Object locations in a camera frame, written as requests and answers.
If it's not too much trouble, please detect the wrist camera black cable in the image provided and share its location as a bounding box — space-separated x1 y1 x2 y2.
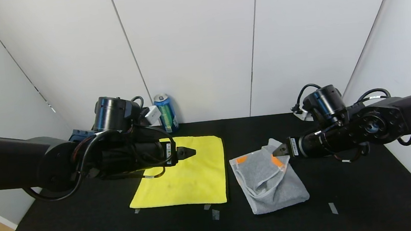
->
130 95 146 111
289 83 325 115

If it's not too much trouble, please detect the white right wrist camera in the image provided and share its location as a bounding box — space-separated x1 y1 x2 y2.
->
293 107 312 123

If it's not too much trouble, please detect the right wrist camera black cable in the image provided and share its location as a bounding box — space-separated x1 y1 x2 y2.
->
289 83 325 115

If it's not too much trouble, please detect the arm labelled black cable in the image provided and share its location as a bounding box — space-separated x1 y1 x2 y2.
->
132 122 178 180
354 88 391 105

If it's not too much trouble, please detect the left arm labelled black cable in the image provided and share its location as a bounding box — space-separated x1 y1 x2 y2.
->
132 122 178 180

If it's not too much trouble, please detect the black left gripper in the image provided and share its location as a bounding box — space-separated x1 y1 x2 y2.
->
135 137 198 170

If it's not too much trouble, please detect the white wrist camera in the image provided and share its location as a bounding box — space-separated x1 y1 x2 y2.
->
143 105 163 127
293 107 312 123

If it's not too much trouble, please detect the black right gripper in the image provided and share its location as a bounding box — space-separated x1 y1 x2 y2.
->
271 131 324 161

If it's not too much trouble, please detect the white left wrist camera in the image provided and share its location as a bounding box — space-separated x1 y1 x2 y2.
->
143 105 163 127

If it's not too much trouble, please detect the yellow towel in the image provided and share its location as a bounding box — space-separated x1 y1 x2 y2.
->
124 133 229 212

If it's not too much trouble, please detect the blue drink can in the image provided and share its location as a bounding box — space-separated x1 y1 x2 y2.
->
153 92 180 135

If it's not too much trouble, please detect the right arm labelled black cable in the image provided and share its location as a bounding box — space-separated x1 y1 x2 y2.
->
354 88 391 105

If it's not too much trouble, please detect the left wrist camera black cable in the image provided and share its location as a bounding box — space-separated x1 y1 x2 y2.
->
130 95 146 111

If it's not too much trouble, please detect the grey towel with orange marks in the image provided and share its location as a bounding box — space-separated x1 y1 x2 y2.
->
227 135 311 217

